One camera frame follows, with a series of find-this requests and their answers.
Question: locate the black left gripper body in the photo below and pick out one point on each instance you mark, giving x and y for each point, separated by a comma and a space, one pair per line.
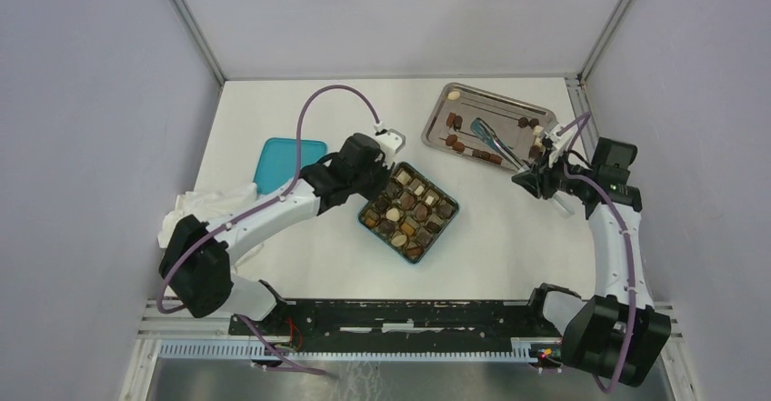
368, 184

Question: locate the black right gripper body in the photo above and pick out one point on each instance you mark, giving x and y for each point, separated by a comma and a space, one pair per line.
548, 180

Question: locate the teal chocolate box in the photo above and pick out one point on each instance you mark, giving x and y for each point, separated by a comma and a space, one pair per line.
410, 214

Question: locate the teal box lid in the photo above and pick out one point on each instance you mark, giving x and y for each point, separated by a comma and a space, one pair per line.
277, 161

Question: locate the steel serving tongs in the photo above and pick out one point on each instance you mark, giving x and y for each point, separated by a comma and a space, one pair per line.
487, 135

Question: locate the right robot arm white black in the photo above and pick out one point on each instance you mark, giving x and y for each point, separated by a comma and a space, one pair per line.
616, 334

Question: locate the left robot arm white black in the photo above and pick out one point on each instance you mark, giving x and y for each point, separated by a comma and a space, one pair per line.
200, 257

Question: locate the steel tray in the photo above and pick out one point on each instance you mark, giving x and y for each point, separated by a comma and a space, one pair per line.
515, 122

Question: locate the white cloth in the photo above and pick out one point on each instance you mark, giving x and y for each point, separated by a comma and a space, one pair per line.
205, 205

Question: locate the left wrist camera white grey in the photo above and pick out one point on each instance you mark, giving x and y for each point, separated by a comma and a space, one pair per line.
389, 139

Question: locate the wrist camera white grey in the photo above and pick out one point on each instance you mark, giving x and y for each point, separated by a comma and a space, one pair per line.
389, 139
556, 141

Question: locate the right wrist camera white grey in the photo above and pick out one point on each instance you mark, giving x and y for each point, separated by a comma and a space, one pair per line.
556, 141

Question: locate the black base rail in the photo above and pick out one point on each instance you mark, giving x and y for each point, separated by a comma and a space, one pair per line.
400, 326

